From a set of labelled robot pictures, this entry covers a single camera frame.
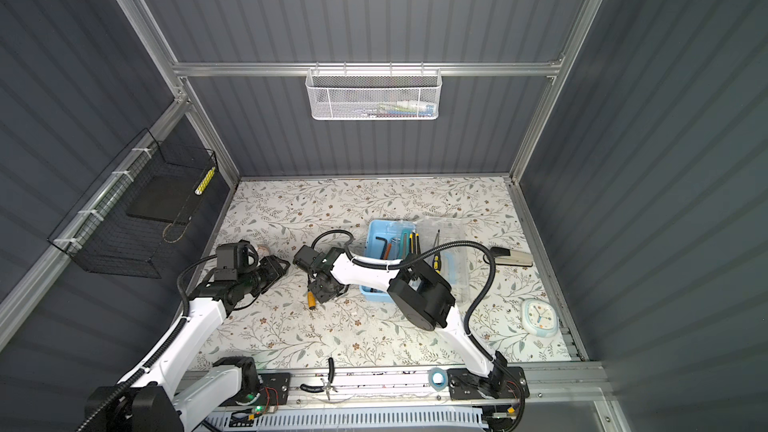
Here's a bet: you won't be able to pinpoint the black hex key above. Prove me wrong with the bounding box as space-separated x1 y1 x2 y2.
375 236 389 260

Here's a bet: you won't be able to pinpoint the light blue plastic tool box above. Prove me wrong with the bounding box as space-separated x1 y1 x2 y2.
358 218 418 304

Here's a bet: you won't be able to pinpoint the teal utility knife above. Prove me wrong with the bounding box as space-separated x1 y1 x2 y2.
400 230 410 259

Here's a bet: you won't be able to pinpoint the yellow black utility knife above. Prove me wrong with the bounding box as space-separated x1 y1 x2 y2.
408 231 420 254

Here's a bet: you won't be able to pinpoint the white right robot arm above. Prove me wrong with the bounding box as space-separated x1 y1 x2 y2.
293 240 530 401

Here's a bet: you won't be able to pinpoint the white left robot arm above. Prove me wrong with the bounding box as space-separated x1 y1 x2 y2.
78 252 290 431

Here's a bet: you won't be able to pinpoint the brown tape roll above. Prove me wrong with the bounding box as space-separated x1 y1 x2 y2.
256 245 272 257

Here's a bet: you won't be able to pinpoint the yellow marker in basket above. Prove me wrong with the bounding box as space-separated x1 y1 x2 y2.
194 166 217 196

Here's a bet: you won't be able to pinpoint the blue tape roll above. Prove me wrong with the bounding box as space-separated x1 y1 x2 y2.
428 367 448 391

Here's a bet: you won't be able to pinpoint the beige black stapler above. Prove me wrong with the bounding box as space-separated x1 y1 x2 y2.
489 246 534 267

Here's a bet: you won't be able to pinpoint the white teal alarm clock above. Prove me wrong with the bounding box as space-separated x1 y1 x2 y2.
521 299 559 338

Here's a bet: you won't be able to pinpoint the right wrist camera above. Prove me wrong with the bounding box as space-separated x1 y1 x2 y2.
293 245 320 272

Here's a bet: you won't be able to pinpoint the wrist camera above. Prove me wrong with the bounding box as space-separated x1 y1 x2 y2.
213 240 259 282
293 245 320 272

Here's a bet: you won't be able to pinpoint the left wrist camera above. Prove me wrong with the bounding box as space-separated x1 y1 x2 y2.
213 240 259 282

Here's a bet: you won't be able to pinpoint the black handled pliers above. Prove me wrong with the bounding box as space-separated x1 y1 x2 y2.
299 357 336 400

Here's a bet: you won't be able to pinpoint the black wire wall basket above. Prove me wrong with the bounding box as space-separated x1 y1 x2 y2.
48 132 218 279

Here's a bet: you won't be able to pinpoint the white wire wall basket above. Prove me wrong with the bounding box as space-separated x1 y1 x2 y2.
305 69 443 121

